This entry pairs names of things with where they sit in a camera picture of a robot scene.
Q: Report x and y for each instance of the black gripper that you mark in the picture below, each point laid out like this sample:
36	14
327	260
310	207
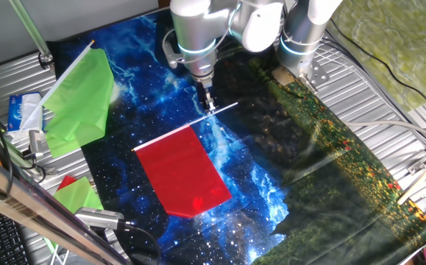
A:
204	89

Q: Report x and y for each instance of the red flag with white pole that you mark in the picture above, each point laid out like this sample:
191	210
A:
183	173

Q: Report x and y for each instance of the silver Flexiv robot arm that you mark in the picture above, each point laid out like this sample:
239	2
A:
194	29

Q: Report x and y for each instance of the large green flag white pole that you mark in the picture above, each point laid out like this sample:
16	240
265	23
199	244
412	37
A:
80	103

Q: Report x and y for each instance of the small green flag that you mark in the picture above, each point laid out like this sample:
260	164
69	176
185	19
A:
78	195

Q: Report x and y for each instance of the tan cardboard piece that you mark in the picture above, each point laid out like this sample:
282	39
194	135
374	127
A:
282	76

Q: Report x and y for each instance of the galaxy and meadow printed cloth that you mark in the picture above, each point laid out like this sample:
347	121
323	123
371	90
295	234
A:
308	165

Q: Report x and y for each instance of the blue white tissue pack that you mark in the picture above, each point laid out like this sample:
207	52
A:
15	110

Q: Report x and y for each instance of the metal stand rod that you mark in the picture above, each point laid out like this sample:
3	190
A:
28	25

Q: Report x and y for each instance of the yellow green patterned cloth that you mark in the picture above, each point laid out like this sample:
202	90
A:
400	44

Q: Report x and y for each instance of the white slanted bar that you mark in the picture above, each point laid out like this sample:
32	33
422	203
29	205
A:
416	184

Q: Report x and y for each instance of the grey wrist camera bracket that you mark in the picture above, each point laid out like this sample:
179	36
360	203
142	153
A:
170	51

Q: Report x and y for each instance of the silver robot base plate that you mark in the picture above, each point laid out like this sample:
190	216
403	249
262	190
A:
317	75

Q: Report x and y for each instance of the silver depth camera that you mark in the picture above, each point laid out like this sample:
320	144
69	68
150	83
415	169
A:
98	219
36	141

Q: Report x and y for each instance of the aluminium frame bar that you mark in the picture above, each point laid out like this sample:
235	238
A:
32	206

